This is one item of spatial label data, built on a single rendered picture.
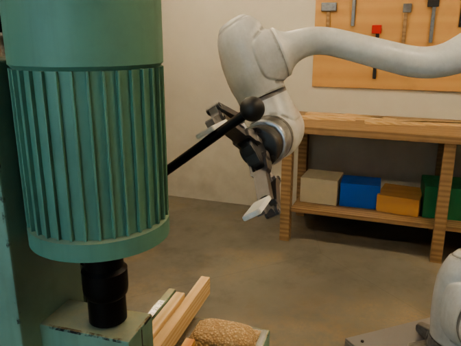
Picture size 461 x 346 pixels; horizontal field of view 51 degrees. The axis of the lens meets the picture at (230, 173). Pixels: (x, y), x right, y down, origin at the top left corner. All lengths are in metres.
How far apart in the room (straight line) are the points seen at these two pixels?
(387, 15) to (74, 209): 3.40
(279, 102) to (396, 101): 2.92
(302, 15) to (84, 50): 3.44
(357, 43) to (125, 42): 0.58
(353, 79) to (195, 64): 1.31
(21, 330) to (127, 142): 0.30
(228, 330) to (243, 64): 0.50
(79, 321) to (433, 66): 0.78
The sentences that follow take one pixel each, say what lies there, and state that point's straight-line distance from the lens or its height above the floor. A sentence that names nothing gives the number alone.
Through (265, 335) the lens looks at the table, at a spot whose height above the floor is 0.90.
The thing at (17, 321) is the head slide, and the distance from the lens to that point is 0.70.
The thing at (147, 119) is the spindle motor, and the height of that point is 1.35.
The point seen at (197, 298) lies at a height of 0.93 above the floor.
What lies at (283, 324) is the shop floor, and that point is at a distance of 2.65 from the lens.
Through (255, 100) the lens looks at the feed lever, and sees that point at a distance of 0.67.
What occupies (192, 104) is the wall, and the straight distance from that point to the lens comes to 4.24.
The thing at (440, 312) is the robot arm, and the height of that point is 0.85.
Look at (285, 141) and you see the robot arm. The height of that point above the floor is 1.26.
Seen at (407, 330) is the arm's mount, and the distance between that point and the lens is 1.42.
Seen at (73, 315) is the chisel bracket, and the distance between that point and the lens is 0.74.
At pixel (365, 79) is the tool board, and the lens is 3.82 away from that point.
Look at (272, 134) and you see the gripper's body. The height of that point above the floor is 1.28.
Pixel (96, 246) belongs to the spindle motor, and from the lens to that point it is 0.57.
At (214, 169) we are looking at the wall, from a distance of 4.28.
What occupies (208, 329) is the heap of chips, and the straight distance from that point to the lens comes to 0.94.
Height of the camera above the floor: 1.45
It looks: 16 degrees down
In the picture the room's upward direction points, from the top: straight up
